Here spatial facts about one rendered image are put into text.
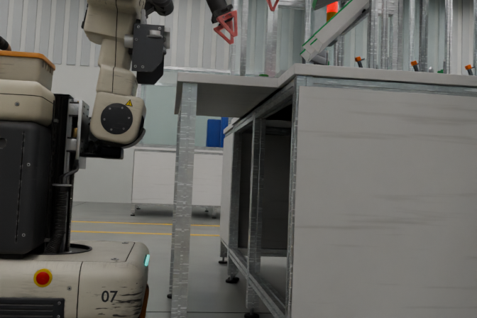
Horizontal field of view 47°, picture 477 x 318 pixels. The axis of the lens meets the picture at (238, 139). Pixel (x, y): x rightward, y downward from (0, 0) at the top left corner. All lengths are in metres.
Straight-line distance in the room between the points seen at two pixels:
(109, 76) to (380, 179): 0.93
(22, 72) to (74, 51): 8.70
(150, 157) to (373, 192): 5.86
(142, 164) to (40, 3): 4.74
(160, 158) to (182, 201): 5.56
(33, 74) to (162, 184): 5.41
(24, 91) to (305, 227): 0.91
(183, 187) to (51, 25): 9.30
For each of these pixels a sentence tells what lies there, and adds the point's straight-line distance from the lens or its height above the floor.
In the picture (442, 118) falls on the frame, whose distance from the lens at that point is 1.60.
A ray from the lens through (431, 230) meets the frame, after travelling 1.58.
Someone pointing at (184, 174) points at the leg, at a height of 0.55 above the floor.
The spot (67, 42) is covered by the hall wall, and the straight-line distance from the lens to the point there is 10.68.
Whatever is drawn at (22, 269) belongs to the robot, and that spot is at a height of 0.26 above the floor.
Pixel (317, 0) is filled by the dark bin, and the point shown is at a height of 1.19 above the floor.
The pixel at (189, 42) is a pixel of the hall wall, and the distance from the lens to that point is 10.54.
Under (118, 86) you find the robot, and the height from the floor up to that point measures 0.83.
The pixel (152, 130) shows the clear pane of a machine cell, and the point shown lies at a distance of 7.26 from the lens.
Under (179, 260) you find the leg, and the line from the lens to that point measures 1.67.
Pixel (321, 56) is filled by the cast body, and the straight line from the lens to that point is 2.27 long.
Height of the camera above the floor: 0.55
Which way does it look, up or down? 4 degrees up
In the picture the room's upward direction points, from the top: 2 degrees clockwise
